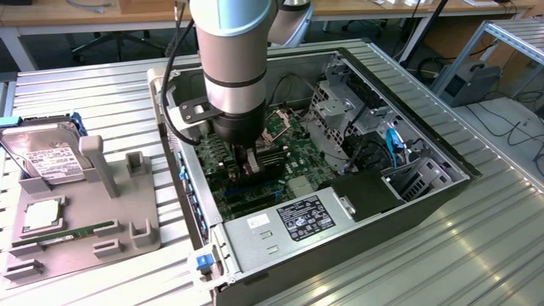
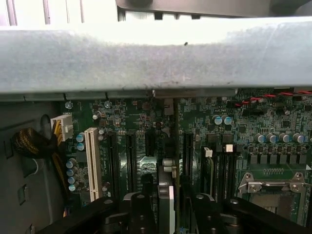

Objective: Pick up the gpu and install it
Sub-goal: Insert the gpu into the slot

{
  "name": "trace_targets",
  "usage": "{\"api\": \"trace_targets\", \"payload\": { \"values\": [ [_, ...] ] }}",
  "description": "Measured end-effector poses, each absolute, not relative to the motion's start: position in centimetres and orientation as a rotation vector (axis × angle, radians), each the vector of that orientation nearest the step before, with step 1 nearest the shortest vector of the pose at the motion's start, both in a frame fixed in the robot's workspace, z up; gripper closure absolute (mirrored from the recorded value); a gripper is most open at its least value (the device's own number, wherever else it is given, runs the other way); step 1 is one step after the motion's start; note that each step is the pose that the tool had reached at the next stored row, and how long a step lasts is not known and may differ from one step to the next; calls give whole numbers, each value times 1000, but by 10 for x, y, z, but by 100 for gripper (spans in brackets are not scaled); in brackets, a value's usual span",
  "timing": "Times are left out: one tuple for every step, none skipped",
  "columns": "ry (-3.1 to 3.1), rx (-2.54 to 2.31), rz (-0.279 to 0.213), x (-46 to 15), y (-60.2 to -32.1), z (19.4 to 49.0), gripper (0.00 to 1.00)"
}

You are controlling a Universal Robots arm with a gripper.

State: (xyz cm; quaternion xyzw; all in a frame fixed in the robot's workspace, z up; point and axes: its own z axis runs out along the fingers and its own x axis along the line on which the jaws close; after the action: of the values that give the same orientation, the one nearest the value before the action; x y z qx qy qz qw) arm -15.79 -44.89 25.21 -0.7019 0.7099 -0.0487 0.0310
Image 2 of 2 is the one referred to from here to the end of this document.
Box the black RAM slot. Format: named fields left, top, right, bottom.
left=215, top=144, right=227, bottom=197
left=225, top=143, right=237, bottom=197

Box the silver chipset heatsink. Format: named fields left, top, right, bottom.
left=138, top=156, right=160, bottom=176

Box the long black expansion slot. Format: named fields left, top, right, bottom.
left=182, top=131, right=195, bottom=176
left=106, top=131, right=120, bottom=202
left=125, top=131, right=137, bottom=195

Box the CPU socket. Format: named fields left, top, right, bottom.
left=237, top=172, right=312, bottom=227

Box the white expansion slot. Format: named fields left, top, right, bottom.
left=84, top=127, right=102, bottom=202

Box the short expansion slot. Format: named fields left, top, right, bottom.
left=145, top=128, right=157, bottom=157

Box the green motherboard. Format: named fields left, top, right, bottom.
left=59, top=87, right=312, bottom=234

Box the white power connector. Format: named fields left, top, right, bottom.
left=50, top=114, right=74, bottom=142

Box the open black PC case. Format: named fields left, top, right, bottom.
left=0, top=0, right=312, bottom=234

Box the grey parts rack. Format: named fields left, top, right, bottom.
left=116, top=0, right=303, bottom=20

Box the red black twisted wire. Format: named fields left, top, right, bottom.
left=235, top=90, right=312, bottom=107

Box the braided yellow black wire bundle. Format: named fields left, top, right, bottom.
left=12, top=121, right=71, bottom=220

